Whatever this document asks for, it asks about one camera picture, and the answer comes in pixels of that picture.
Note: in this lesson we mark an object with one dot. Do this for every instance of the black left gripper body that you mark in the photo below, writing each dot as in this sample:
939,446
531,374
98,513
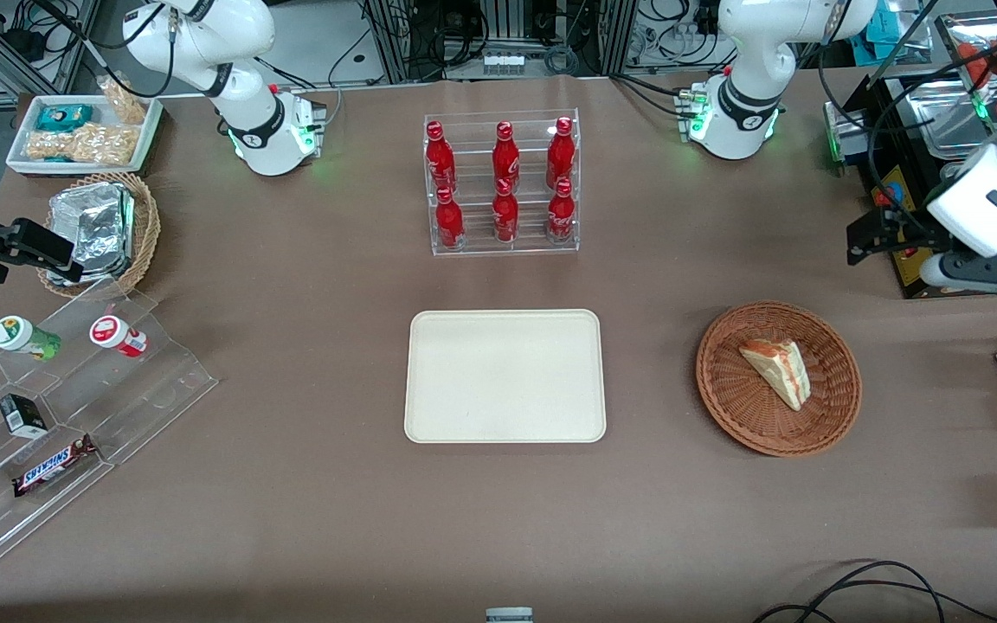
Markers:
907,228

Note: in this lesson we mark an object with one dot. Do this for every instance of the triangle sandwich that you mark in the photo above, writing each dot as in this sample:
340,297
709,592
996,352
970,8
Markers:
780,372

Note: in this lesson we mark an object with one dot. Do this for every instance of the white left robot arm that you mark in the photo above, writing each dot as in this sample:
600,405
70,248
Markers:
745,95

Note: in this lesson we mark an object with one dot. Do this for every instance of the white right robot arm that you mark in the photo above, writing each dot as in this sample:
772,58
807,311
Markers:
243,95

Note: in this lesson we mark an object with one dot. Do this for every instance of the light wicker basket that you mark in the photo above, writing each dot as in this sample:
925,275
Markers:
145,229

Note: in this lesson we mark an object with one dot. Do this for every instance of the stainless steel tray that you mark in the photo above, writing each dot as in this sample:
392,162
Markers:
953,117
845,134

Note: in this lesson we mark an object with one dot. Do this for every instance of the white rectangular snack tray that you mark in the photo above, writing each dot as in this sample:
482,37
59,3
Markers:
148,143

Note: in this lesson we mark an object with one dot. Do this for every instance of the round brown wicker basket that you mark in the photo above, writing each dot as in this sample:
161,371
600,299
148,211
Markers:
732,398

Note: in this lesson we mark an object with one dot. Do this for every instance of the cream plastic tray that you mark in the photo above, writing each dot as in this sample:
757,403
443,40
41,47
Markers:
504,376

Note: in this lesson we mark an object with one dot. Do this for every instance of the silver foil container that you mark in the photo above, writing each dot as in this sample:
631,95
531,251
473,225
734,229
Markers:
92,229

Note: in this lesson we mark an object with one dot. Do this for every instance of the black equipment stand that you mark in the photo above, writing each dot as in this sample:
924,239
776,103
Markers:
884,130

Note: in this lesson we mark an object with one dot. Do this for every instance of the clear bag of nuts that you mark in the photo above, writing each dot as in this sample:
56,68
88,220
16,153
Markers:
87,144

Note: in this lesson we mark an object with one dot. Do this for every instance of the teal snack packet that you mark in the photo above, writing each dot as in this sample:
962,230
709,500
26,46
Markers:
64,117

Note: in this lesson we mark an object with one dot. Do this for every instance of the clear acrylic step display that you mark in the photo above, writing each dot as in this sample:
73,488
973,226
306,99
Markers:
144,398

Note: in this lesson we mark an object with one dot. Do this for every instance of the small black box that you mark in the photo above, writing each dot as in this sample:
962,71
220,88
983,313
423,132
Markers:
24,415

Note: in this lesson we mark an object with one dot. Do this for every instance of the small clear snack bag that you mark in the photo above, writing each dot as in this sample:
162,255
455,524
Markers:
125,102

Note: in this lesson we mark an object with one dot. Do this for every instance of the snickers chocolate bar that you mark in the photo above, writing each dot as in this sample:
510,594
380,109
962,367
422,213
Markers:
53,467

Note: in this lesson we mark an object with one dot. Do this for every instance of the red cola bottle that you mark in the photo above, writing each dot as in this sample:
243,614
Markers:
561,216
449,223
505,216
440,160
505,160
560,156

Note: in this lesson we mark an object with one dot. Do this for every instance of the clear acrylic bottle rack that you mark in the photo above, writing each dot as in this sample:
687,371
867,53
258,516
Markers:
542,247

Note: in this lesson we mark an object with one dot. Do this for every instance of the brown table cover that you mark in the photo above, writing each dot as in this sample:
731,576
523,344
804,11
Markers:
334,519

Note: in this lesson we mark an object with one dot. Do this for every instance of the grey label tag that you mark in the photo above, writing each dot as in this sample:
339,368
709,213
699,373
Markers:
509,615

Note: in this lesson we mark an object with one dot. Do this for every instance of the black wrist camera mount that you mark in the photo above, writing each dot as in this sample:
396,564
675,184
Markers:
996,275

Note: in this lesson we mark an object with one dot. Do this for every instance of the aluminium frame rack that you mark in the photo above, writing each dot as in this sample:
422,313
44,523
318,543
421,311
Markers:
507,35

